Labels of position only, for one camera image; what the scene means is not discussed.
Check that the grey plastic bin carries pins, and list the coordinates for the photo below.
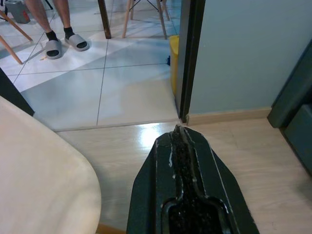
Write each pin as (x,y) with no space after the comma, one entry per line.
(17,9)

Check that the chair with light wooden legs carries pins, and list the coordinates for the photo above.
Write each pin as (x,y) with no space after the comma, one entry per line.
(12,48)
(126,17)

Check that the dark green cabinet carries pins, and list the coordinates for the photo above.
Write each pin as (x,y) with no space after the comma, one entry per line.
(297,102)

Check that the grey slide slipper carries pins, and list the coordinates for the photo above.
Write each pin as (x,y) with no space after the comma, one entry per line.
(74,39)
(53,46)

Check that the person's bare left leg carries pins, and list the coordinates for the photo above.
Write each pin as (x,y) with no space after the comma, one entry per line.
(64,12)

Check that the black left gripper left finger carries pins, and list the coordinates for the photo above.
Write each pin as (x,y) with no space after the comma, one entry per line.
(146,190)

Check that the black door frame post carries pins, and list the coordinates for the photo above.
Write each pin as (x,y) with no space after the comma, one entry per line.
(192,48)

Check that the black ankle sock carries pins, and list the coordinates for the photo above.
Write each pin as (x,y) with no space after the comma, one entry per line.
(52,36)
(69,32)

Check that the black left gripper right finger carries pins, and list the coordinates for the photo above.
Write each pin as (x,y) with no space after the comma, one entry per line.
(214,175)

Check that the person's bare right leg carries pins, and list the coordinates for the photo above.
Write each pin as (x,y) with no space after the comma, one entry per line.
(39,12)

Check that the yellow plastic container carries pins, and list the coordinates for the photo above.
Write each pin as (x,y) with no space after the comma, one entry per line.
(174,63)

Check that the light wooden baseboard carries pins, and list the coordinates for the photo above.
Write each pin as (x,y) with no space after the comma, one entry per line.
(231,116)

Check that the person's bare leg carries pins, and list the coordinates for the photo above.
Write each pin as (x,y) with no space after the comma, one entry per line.
(39,12)
(64,12)

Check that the dark brown table leg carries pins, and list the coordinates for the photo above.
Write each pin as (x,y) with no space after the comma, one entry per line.
(104,17)

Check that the small blue object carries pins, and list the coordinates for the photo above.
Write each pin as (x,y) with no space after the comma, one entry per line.
(168,60)

